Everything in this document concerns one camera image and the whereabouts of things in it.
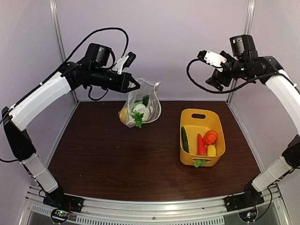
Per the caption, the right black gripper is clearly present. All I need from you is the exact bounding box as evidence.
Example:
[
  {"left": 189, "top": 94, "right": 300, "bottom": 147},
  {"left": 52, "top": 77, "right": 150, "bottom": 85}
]
[{"left": 206, "top": 50, "right": 253, "bottom": 90}]

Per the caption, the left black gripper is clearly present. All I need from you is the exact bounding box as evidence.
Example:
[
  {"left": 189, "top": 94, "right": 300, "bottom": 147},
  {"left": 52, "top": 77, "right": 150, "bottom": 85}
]
[{"left": 90, "top": 66, "right": 139, "bottom": 92}]

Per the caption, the clear dotted zip bag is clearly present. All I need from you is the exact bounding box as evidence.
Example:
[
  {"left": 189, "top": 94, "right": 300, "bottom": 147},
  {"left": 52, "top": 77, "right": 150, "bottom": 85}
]
[{"left": 118, "top": 78, "right": 162, "bottom": 128}]

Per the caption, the yellow toy pepper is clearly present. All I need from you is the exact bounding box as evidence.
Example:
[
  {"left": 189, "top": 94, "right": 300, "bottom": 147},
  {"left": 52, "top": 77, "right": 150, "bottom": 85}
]
[{"left": 119, "top": 108, "right": 128, "bottom": 124}]

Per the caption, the white toy radish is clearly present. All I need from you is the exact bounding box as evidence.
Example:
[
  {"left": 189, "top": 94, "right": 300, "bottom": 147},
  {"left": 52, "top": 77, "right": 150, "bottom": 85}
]
[{"left": 130, "top": 104, "right": 150, "bottom": 128}]

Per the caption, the orange toy pumpkin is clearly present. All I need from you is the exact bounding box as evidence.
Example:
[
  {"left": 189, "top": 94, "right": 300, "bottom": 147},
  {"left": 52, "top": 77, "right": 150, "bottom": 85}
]
[{"left": 202, "top": 130, "right": 218, "bottom": 145}]

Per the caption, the dark green toy cucumber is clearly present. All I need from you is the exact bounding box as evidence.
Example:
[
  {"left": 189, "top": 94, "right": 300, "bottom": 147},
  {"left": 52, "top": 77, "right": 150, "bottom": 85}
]
[{"left": 181, "top": 126, "right": 189, "bottom": 153}]

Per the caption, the red toy pepper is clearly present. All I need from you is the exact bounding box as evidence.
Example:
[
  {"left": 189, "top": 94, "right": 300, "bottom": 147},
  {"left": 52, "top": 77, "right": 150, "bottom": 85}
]
[{"left": 197, "top": 134, "right": 207, "bottom": 156}]

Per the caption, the green leafy toy vegetable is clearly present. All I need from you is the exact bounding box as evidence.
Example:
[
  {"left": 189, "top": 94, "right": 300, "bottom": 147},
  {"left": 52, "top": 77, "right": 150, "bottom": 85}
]
[{"left": 194, "top": 159, "right": 206, "bottom": 168}]

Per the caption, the green toy bitter gourd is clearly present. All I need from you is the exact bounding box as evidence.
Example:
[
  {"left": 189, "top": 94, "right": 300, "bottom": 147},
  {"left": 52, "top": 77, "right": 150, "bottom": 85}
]
[{"left": 135, "top": 95, "right": 150, "bottom": 107}]

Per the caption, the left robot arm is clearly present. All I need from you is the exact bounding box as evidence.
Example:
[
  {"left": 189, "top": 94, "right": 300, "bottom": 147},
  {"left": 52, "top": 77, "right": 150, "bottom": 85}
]
[{"left": 1, "top": 43, "right": 140, "bottom": 208}]

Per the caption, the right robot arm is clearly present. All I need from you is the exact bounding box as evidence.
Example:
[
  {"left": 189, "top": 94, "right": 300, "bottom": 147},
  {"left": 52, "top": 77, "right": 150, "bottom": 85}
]
[{"left": 197, "top": 35, "right": 300, "bottom": 207}]

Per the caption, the yellow plastic basket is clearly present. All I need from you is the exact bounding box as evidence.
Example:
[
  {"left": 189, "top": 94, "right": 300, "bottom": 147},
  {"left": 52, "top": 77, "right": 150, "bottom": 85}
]
[{"left": 180, "top": 109, "right": 225, "bottom": 168}]

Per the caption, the yellow toy corn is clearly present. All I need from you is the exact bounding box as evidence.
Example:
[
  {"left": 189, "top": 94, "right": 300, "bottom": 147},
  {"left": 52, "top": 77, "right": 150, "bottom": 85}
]
[{"left": 207, "top": 145, "right": 217, "bottom": 157}]

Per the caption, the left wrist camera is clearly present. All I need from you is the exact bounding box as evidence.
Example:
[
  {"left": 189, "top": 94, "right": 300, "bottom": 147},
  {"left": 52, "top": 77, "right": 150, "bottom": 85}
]
[{"left": 112, "top": 52, "right": 136, "bottom": 75}]

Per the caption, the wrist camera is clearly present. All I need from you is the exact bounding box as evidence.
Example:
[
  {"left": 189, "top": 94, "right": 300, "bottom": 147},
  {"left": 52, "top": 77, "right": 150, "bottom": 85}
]
[
  {"left": 197, "top": 50, "right": 227, "bottom": 69},
  {"left": 112, "top": 52, "right": 136, "bottom": 75}
]

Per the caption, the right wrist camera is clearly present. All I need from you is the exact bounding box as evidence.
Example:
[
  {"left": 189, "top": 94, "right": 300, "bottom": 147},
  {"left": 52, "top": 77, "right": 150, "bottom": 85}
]
[{"left": 197, "top": 50, "right": 227, "bottom": 69}]

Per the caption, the right black camera cable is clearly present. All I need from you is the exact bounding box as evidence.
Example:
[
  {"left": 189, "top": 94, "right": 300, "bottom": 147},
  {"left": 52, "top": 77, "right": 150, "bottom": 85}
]
[{"left": 186, "top": 58, "right": 282, "bottom": 94}]

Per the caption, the black camera cable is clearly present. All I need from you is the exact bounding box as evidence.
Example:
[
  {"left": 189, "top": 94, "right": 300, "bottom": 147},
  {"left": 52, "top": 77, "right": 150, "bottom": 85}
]
[
  {"left": 63, "top": 27, "right": 129, "bottom": 71},
  {"left": 186, "top": 58, "right": 282, "bottom": 94}
]

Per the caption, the right aluminium corner post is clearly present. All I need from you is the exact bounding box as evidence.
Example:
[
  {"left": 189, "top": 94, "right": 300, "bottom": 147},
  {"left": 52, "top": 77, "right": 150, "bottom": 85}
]
[{"left": 227, "top": 0, "right": 255, "bottom": 105}]

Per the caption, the aluminium corner post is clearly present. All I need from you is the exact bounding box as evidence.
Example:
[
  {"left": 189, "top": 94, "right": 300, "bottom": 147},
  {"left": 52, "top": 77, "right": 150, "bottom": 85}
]
[
  {"left": 227, "top": 0, "right": 255, "bottom": 105},
  {"left": 48, "top": 0, "right": 79, "bottom": 105}
]

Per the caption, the left black camera cable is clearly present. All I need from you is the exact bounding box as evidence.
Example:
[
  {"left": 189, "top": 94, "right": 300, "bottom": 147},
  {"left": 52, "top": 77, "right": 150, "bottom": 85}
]
[{"left": 63, "top": 27, "right": 129, "bottom": 71}]

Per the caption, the left aluminium corner post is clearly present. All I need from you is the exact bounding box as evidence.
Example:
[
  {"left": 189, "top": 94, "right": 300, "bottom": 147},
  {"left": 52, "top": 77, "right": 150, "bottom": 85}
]
[{"left": 48, "top": 0, "right": 79, "bottom": 105}]

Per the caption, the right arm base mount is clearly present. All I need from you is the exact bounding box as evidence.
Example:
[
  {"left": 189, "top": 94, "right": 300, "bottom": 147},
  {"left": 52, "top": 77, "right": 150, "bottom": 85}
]
[{"left": 224, "top": 192, "right": 264, "bottom": 212}]

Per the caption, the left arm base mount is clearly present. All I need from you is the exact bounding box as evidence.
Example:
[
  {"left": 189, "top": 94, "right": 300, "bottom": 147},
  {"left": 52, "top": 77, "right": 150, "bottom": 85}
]
[{"left": 43, "top": 194, "right": 84, "bottom": 212}]

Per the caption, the aluminium front rail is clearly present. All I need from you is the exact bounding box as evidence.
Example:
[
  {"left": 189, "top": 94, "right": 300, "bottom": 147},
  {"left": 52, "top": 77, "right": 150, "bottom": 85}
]
[{"left": 17, "top": 185, "right": 292, "bottom": 225}]

